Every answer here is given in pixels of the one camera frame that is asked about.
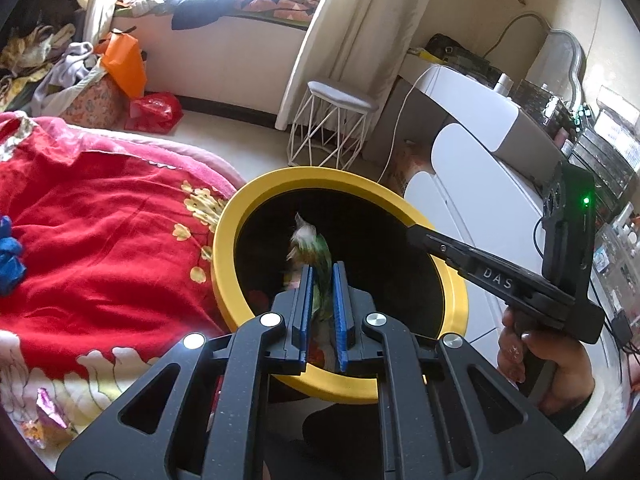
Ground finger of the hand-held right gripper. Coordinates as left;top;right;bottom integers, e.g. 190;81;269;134
405;226;474;274

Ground green snack wrapper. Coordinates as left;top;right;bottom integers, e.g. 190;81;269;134
286;212;335;322

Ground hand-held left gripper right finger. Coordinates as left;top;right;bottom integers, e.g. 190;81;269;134
332;261;587;480

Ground grey cloth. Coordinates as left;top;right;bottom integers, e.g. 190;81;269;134
32;41;109;116

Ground floral patterned box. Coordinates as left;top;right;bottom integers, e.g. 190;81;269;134
62;72;129;130

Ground person's right forearm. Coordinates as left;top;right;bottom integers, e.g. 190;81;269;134
564;374;632;457

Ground pink patterned bag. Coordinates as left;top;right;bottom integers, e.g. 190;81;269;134
387;141;437;197

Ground dark blue jacket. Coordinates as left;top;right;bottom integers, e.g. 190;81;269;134
171;0;247;31

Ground cream curtain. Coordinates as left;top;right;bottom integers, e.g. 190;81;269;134
276;0;447;132

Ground clear cosmetics organiser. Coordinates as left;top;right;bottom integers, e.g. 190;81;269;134
512;79;640;202

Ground white dressing table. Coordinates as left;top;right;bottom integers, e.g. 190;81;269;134
401;62;582;362

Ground blue crumpled plastic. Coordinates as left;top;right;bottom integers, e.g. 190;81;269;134
0;215;27;297

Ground red plastic bag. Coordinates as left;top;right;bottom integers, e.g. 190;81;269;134
125;91;185;135

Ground orange patterned quilt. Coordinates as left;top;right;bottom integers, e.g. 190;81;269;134
234;0;325;24

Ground black bag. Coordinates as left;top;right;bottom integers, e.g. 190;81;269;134
425;33;494;74

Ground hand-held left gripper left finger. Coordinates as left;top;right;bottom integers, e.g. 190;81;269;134
55;265;315;480

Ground white wire stool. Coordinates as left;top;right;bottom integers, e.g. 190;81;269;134
287;80;382;171

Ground white power cable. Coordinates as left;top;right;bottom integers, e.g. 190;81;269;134
377;65;444;184

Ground red floral blanket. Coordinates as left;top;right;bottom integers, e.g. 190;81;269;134
0;112;249;461

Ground silver framed mirror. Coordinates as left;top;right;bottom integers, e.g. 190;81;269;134
525;27;587;107

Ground pile of dark clothes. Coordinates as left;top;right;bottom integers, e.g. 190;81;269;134
0;0;87;111

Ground orange bag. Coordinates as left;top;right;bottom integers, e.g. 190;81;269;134
95;30;149;100

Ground purple foil snack wrapper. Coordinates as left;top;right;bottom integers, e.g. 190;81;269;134
20;386;77;449

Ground yellow rimmed black bin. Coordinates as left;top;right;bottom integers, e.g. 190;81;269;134
211;166;470;404

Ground person's right hand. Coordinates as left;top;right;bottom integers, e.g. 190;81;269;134
497;305;597;434

